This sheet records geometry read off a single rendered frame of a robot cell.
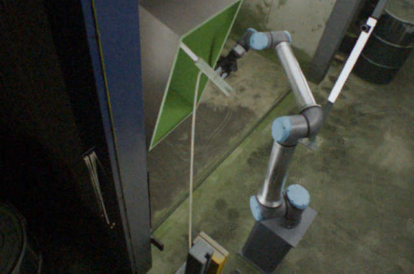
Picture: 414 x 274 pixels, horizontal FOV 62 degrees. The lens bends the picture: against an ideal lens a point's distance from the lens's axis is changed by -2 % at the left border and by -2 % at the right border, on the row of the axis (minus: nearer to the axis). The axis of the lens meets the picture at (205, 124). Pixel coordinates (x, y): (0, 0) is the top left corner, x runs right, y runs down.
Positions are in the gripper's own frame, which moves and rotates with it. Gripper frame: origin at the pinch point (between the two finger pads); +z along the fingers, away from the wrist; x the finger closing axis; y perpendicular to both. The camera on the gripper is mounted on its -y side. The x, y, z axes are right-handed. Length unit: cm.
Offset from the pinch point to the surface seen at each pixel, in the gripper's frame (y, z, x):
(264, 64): 167, -67, -130
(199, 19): -6.6, -16.3, 34.3
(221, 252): -105, 46, 13
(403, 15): 89, -195, -164
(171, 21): -7.7, -4.9, 45.1
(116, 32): -85, 16, 79
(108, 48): -84, 21, 78
